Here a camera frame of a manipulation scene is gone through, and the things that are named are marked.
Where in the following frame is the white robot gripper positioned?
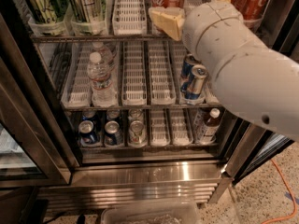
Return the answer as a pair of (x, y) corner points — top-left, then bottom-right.
(149, 0), (267, 78)

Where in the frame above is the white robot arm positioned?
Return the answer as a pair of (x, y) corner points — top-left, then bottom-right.
(149, 0), (299, 141)

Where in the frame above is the rear red bull can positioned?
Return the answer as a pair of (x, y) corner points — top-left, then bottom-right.
(179, 53), (199, 93)

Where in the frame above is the red bull can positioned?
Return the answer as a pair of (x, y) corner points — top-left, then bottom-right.
(185, 64), (208, 101)
(179, 53), (199, 93)

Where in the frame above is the front red bull can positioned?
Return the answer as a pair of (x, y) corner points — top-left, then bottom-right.
(185, 64), (208, 101)

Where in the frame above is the white shelf tray top middle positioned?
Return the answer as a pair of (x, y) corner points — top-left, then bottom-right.
(112, 0), (147, 35)

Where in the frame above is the white shelf tray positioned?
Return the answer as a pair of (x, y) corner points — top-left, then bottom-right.
(121, 41), (147, 105)
(112, 0), (147, 35)

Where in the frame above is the rear silver soda can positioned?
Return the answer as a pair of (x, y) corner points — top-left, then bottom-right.
(128, 109), (144, 122)

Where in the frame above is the silver soda can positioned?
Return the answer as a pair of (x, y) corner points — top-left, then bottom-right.
(128, 109), (144, 122)
(129, 120), (147, 147)

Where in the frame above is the stainless steel fridge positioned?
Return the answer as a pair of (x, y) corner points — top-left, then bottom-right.
(0, 0), (291, 213)

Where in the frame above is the rear middle pepsi can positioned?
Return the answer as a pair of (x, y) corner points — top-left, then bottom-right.
(107, 110), (121, 125)

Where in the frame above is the pepsi can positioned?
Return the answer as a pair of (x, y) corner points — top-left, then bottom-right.
(82, 110), (100, 129)
(78, 120), (100, 147)
(105, 121), (123, 147)
(107, 110), (121, 125)

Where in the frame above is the silver soda can front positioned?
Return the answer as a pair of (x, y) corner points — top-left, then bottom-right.
(129, 120), (147, 147)

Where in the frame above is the green can far left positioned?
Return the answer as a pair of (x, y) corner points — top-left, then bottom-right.
(25, 0), (68, 36)

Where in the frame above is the front middle pepsi can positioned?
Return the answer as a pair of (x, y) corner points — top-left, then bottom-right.
(105, 121), (123, 147)

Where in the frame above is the rear left pepsi can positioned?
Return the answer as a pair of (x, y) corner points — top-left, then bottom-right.
(82, 110), (100, 129)

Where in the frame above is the front left pepsi can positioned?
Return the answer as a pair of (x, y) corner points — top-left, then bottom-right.
(78, 120), (100, 147)

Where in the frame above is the rear water bottle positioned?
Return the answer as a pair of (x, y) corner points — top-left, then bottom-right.
(93, 42), (114, 69)

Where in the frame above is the water bottle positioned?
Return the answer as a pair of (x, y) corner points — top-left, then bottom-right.
(93, 42), (114, 69)
(87, 51), (116, 107)

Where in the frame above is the brown drink bottle white cap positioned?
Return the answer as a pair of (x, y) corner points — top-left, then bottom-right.
(197, 108), (221, 145)

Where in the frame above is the front water bottle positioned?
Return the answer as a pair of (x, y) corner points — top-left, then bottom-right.
(87, 51), (116, 107)

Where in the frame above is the clear plastic bin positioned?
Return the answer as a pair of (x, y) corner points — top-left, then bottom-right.
(101, 199), (202, 224)

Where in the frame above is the orange cable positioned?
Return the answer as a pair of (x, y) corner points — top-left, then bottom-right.
(261, 158), (299, 224)

